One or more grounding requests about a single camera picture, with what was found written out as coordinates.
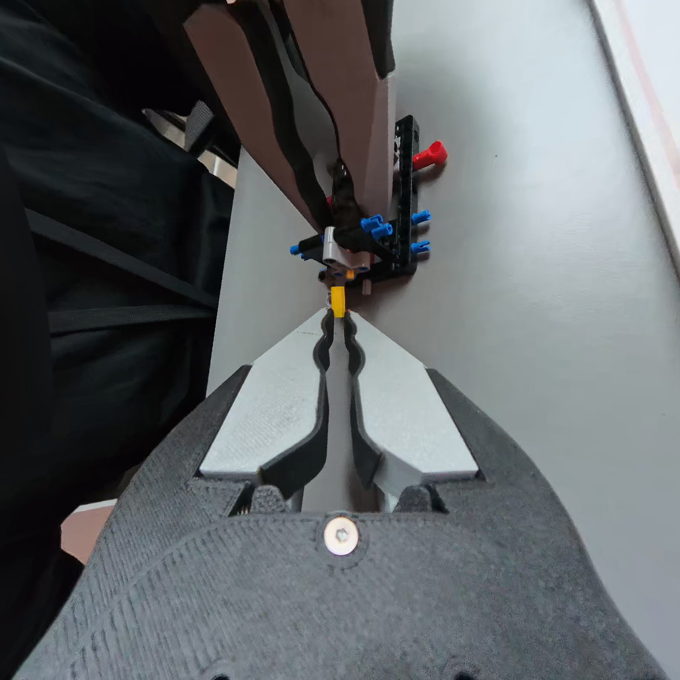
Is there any lego instruction booklet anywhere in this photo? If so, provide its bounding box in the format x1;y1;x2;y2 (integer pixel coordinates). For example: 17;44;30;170
589;0;680;237

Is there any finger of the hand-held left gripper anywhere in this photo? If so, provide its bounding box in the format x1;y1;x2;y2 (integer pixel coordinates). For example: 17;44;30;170
183;0;334;236
284;0;396;220

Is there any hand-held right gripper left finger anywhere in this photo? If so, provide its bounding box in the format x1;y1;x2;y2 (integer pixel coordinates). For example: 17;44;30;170
200;309;335;503

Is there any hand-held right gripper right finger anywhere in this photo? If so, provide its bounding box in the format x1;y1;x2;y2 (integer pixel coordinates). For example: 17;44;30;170
344;312;480;513

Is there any black lego frame assembly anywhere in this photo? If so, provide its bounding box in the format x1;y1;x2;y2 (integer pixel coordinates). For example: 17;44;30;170
289;114;448;298

